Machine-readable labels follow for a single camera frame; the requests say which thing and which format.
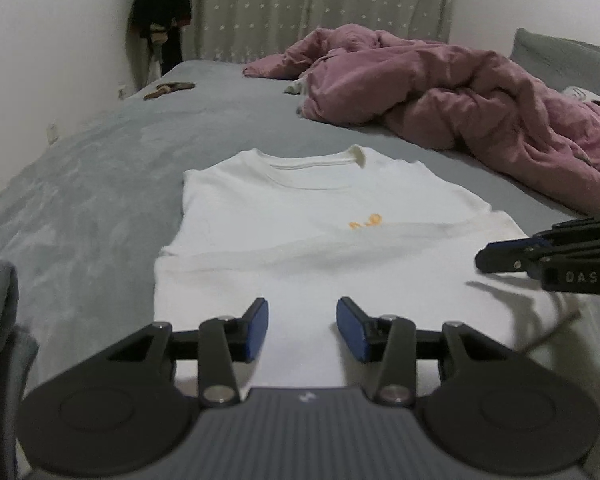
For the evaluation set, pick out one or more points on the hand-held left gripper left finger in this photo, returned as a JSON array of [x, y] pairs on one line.
[[257, 330]]

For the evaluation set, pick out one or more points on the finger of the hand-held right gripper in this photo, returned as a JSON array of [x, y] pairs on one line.
[[505, 257], [580, 230]]

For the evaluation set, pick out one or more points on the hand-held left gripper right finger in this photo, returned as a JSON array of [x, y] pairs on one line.
[[350, 330]]

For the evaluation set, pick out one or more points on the white long-sleeve printed shirt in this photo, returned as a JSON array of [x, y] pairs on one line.
[[305, 210]]

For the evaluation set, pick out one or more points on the dark hanging clothes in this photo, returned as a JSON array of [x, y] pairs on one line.
[[160, 0]]

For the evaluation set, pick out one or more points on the pink quilt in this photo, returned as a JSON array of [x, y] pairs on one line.
[[455, 95]]

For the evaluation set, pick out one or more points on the grey pillow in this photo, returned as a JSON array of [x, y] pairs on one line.
[[555, 60]]

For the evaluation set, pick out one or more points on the small grey cloth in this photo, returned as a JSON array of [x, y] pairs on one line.
[[295, 87]]

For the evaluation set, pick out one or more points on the brown wooden brush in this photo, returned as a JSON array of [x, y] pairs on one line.
[[170, 89]]

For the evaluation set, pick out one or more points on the grey star-print curtain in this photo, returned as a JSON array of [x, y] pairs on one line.
[[305, 5]]

